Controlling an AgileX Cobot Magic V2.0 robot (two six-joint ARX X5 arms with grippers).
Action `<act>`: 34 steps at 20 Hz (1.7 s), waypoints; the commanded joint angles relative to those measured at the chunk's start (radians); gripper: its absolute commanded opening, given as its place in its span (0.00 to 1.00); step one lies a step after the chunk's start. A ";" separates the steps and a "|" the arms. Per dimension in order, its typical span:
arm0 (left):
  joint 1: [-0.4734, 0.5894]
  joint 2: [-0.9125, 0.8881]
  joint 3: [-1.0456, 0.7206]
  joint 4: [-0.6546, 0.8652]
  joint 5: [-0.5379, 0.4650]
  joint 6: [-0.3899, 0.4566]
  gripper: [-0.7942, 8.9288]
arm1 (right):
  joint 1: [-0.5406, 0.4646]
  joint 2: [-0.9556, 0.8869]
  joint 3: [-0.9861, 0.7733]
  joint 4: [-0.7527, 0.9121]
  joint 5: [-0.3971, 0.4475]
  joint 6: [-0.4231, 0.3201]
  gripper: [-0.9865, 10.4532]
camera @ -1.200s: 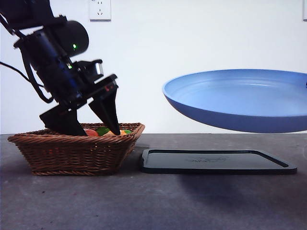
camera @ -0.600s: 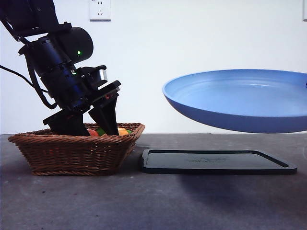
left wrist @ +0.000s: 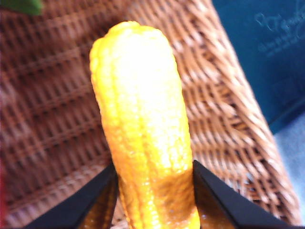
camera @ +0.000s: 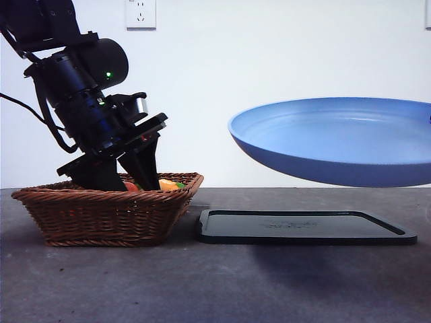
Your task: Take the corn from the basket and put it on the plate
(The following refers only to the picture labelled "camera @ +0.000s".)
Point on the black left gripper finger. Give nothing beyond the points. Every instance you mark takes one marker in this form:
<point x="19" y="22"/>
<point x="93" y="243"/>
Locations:
<point x="143" y="165"/>
<point x="101" y="176"/>

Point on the yellow corn cob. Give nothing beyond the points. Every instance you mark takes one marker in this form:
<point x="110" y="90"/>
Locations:
<point x="167" y="185"/>

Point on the blue round plate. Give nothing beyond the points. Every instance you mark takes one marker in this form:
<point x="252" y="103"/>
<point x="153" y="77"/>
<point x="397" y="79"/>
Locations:
<point x="330" y="144"/>

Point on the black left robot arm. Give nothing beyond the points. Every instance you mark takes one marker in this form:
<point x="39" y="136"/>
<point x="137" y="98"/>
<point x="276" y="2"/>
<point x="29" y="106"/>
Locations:
<point x="84" y="64"/>

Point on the brown wicker basket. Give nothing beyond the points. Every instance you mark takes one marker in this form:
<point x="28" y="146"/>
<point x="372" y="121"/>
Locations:
<point x="94" y="218"/>

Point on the green pepper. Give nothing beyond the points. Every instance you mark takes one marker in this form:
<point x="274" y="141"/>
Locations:
<point x="181" y="185"/>

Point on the black rectangular tray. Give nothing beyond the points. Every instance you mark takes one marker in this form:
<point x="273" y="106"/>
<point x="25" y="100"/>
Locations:
<point x="303" y="232"/>

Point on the pale grey camera box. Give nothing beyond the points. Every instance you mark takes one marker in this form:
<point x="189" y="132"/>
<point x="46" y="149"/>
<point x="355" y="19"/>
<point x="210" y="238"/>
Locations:
<point x="142" y="106"/>

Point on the white wall socket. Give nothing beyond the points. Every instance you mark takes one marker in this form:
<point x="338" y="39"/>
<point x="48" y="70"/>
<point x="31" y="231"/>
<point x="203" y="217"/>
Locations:
<point x="141" y="15"/>

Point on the white wall plate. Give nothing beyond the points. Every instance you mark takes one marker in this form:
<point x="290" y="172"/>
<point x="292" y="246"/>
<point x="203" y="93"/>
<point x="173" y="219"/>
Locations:
<point x="428" y="13"/>

